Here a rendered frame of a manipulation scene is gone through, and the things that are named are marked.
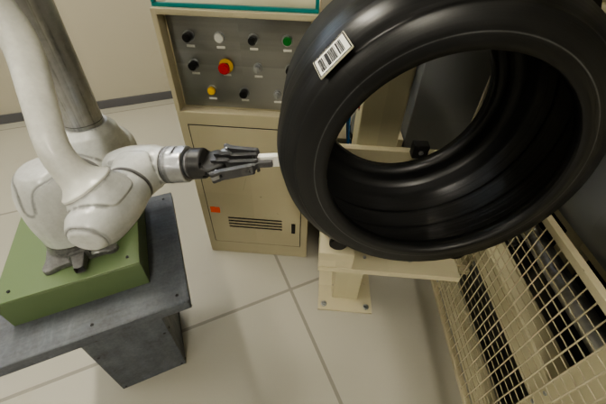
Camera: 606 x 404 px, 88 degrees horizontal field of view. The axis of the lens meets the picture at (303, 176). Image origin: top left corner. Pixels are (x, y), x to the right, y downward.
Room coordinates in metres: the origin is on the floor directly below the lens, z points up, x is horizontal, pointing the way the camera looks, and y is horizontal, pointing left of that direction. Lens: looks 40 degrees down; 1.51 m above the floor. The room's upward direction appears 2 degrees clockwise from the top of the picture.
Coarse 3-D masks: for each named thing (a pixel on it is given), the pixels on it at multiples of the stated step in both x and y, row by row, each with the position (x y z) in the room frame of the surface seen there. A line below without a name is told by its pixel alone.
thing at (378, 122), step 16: (400, 80) 0.84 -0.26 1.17; (384, 96) 0.84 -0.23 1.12; (400, 96) 0.84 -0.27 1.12; (368, 112) 0.84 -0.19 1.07; (384, 112) 0.84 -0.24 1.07; (400, 112) 0.84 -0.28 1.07; (368, 128) 0.84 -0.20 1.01; (384, 128) 0.84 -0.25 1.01; (368, 144) 0.84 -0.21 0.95; (384, 144) 0.84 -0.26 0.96; (336, 272) 0.85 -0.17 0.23; (336, 288) 0.84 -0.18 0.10; (352, 288) 0.84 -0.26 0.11
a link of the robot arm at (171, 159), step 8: (160, 152) 0.59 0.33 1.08; (168, 152) 0.58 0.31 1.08; (176, 152) 0.58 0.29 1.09; (184, 152) 0.59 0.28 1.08; (160, 160) 0.57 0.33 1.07; (168, 160) 0.57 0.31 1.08; (176, 160) 0.56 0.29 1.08; (184, 160) 0.57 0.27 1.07; (160, 168) 0.56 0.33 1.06; (168, 168) 0.56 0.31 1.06; (176, 168) 0.55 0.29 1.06; (184, 168) 0.56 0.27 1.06; (168, 176) 0.55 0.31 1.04; (176, 176) 0.55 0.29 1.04; (184, 176) 0.55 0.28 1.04
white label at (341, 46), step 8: (344, 32) 0.45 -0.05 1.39; (336, 40) 0.45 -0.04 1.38; (344, 40) 0.44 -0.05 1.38; (328, 48) 0.45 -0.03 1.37; (336, 48) 0.44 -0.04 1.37; (344, 48) 0.43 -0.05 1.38; (352, 48) 0.42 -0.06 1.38; (320, 56) 0.45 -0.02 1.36; (328, 56) 0.44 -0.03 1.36; (336, 56) 0.43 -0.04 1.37; (320, 64) 0.44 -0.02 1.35; (328, 64) 0.43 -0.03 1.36; (336, 64) 0.42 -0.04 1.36; (320, 72) 0.43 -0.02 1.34; (328, 72) 0.42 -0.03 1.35
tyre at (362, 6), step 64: (384, 0) 0.46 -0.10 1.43; (448, 0) 0.44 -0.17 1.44; (512, 0) 0.43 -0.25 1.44; (576, 0) 0.45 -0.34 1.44; (384, 64) 0.42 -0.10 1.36; (512, 64) 0.69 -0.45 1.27; (576, 64) 0.42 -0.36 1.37; (320, 128) 0.42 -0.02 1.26; (512, 128) 0.66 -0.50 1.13; (576, 128) 0.43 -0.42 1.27; (320, 192) 0.41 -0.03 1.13; (384, 192) 0.65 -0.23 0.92; (448, 192) 0.62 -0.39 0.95; (512, 192) 0.53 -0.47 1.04; (384, 256) 0.41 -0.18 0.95; (448, 256) 0.41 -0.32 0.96
